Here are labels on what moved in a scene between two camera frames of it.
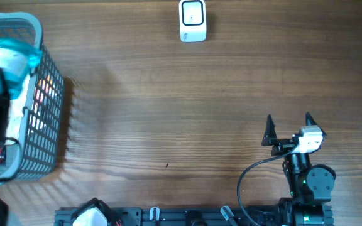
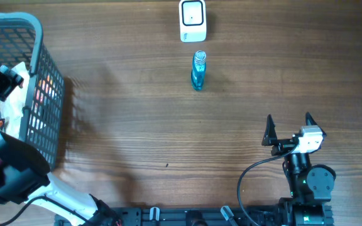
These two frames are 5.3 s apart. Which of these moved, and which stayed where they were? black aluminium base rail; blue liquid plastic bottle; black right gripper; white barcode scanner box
Moved: blue liquid plastic bottle
Stayed: black right gripper; white barcode scanner box; black aluminium base rail
